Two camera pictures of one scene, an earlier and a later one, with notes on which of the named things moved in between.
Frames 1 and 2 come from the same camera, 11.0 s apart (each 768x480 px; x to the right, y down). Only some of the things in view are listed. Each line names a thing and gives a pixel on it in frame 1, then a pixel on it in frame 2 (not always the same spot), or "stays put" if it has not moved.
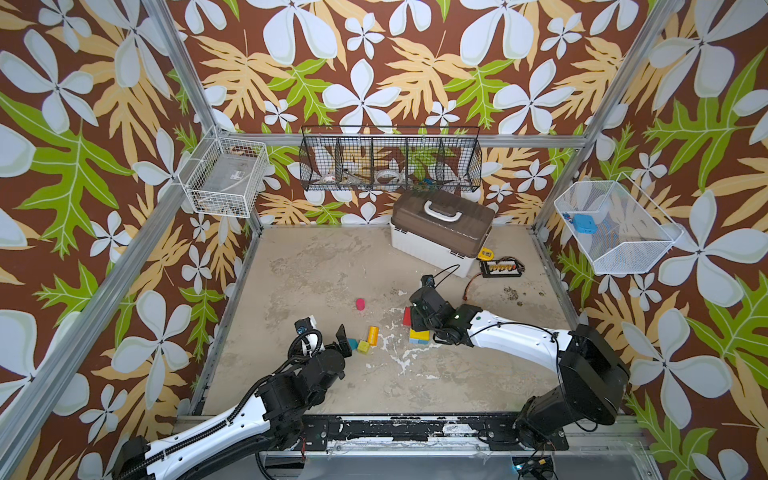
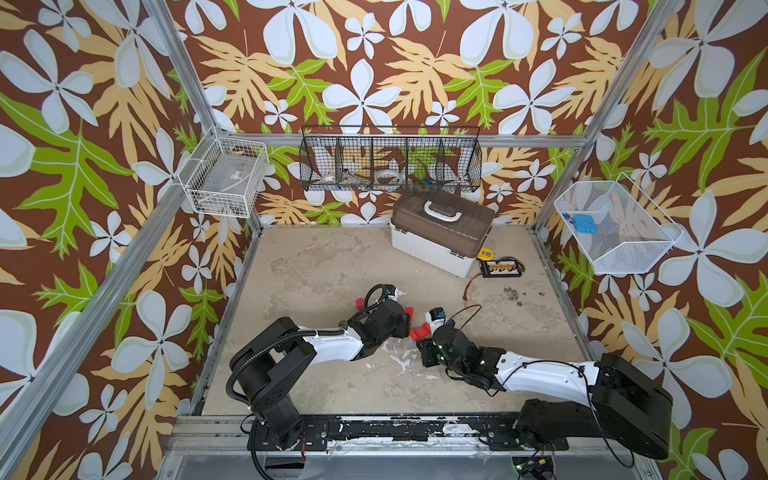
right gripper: (421, 312) to (430, 346)
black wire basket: (391, 158) stays put
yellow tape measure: (486, 254) stays put
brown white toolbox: (438, 229) stays put
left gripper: (342, 336) to (404, 327)
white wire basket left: (224, 175) stays put
